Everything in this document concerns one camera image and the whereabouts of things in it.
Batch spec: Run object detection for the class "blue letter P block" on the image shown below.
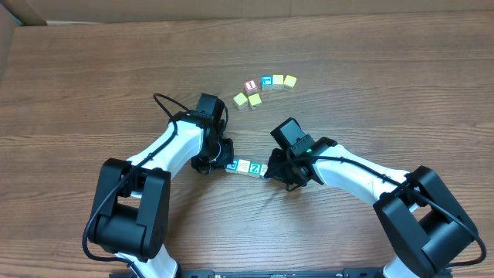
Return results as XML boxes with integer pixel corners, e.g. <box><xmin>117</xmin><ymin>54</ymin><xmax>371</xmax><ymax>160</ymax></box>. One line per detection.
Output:
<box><xmin>225</xmin><ymin>159</ymin><xmax>239</xmax><ymax>173</ymax></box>

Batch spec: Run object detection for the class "white natural wood block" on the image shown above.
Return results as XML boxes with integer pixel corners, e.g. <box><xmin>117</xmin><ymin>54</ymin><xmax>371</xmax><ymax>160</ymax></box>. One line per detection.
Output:
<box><xmin>237</xmin><ymin>159</ymin><xmax>251</xmax><ymax>175</ymax></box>

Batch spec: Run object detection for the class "red letter Q block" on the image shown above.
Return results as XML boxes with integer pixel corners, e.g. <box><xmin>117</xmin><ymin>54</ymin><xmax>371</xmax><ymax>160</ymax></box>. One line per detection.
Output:
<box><xmin>259</xmin><ymin>164</ymin><xmax>268</xmax><ymax>178</ymax></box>

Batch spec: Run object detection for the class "green letter Z block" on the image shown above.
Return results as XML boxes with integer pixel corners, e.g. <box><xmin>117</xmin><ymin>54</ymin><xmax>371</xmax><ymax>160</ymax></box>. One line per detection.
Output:
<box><xmin>248</xmin><ymin>161</ymin><xmax>262</xmax><ymax>178</ymax></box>

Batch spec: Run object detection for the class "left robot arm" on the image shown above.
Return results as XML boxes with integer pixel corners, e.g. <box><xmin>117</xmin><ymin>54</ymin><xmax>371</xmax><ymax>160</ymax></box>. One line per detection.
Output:
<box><xmin>82</xmin><ymin>93</ymin><xmax>234</xmax><ymax>277</ymax></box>

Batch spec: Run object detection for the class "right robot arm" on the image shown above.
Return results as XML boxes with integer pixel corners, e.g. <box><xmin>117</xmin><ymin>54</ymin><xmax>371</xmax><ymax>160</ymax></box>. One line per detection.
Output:
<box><xmin>265</xmin><ymin>118</ymin><xmax>481</xmax><ymax>277</ymax></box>

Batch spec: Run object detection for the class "yellow block left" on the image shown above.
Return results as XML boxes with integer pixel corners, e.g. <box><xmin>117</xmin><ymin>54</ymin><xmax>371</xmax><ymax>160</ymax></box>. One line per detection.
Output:
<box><xmin>233</xmin><ymin>93</ymin><xmax>249</xmax><ymax>110</ymax></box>

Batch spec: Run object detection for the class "yellow block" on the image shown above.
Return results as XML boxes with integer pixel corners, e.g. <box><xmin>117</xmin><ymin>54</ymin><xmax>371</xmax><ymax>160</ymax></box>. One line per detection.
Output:
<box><xmin>233</xmin><ymin>93</ymin><xmax>249</xmax><ymax>110</ymax></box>
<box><xmin>283</xmin><ymin>75</ymin><xmax>297</xmax><ymax>92</ymax></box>
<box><xmin>248</xmin><ymin>93</ymin><xmax>262</xmax><ymax>110</ymax></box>
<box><xmin>272</xmin><ymin>74</ymin><xmax>284</xmax><ymax>90</ymax></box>

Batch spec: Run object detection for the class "yellow block centre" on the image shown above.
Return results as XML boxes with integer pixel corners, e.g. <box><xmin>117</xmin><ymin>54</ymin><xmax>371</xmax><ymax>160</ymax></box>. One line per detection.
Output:
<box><xmin>248</xmin><ymin>93</ymin><xmax>262</xmax><ymax>110</ymax></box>

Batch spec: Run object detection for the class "red letter I block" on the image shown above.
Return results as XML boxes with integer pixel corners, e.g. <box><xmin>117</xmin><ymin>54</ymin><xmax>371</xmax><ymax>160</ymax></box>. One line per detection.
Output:
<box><xmin>244</xmin><ymin>80</ymin><xmax>259</xmax><ymax>96</ymax></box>

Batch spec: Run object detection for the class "blue picture block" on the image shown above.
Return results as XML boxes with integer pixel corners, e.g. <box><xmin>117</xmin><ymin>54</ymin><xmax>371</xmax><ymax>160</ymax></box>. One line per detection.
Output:
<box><xmin>261</xmin><ymin>75</ymin><xmax>273</xmax><ymax>91</ymax></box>

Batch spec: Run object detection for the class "yellow block far right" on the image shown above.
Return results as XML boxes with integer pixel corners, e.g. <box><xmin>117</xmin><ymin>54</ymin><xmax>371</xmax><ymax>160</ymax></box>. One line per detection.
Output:
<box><xmin>283</xmin><ymin>75</ymin><xmax>297</xmax><ymax>92</ymax></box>

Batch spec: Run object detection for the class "yellow block middle top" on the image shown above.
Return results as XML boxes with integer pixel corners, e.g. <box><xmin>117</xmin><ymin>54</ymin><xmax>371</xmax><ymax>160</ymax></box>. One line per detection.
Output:
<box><xmin>272</xmin><ymin>74</ymin><xmax>284</xmax><ymax>90</ymax></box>

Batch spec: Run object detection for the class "cardboard box corner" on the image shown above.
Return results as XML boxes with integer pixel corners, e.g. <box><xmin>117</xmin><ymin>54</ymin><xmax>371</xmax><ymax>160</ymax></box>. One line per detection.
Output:
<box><xmin>1</xmin><ymin>0</ymin><xmax>46</xmax><ymax>78</ymax></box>

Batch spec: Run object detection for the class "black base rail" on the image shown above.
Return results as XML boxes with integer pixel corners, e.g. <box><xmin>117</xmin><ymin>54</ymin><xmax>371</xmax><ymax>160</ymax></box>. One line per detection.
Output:
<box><xmin>109</xmin><ymin>263</ymin><xmax>454</xmax><ymax>278</ymax></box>

